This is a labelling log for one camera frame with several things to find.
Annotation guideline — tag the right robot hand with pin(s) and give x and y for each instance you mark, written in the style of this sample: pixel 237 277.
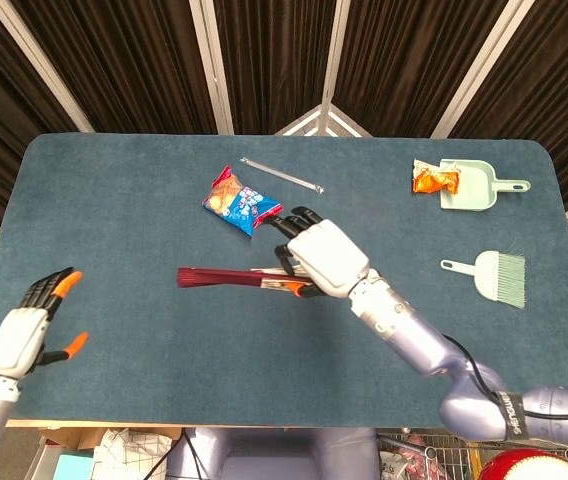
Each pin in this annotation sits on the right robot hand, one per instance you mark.
pixel 329 260

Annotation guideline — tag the red patterned packet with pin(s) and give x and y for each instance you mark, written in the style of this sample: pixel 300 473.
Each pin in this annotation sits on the red patterned packet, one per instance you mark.
pixel 416 462

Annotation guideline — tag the blue felt table cover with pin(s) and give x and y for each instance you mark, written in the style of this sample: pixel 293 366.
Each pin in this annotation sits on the blue felt table cover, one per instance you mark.
pixel 114 225

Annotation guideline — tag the blue snack bag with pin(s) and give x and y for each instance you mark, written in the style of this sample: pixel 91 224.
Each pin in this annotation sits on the blue snack bag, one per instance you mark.
pixel 236 202

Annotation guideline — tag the brown cardboard box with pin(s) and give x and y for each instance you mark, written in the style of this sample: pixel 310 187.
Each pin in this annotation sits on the brown cardboard box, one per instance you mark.
pixel 71 437

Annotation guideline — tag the clear plastic stick wrapper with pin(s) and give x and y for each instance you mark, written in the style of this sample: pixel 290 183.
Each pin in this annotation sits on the clear plastic stick wrapper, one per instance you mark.
pixel 279 174

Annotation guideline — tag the red and white ball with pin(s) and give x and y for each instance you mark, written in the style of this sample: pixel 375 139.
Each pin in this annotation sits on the red and white ball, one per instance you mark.
pixel 514 465

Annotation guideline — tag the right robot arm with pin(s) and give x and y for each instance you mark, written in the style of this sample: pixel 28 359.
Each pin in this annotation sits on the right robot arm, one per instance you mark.
pixel 414 335

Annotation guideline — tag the dark brown curtain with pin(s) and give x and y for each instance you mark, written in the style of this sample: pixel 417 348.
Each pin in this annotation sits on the dark brown curtain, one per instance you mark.
pixel 129 60

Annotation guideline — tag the lavender robot torso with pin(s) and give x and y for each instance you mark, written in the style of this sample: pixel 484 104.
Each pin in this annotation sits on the lavender robot torso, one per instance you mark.
pixel 274 455

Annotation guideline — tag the pale green dustpan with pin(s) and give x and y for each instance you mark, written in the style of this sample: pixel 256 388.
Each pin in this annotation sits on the pale green dustpan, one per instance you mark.
pixel 469 197

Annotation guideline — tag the orange crumpled snack wrapper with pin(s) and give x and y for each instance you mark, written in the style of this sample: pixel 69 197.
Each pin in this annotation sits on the orange crumpled snack wrapper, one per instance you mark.
pixel 431 181

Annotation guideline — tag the dark red fan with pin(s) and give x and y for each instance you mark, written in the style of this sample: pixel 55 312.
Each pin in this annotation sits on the dark red fan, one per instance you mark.
pixel 214 278

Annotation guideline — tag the white triangular frame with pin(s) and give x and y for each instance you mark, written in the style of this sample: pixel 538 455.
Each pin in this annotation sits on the white triangular frame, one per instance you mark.
pixel 294 125

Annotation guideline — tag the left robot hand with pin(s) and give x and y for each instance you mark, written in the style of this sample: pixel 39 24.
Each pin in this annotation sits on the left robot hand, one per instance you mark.
pixel 16 340

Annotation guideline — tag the white checked cloth bag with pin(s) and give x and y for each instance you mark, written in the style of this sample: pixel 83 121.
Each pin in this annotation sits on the white checked cloth bag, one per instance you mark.
pixel 124 455

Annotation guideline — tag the teal box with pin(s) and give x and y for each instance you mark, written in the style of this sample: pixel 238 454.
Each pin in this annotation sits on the teal box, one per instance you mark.
pixel 74 467

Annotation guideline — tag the pale green hand brush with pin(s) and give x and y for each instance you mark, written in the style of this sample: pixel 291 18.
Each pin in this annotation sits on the pale green hand brush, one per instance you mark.
pixel 499 277

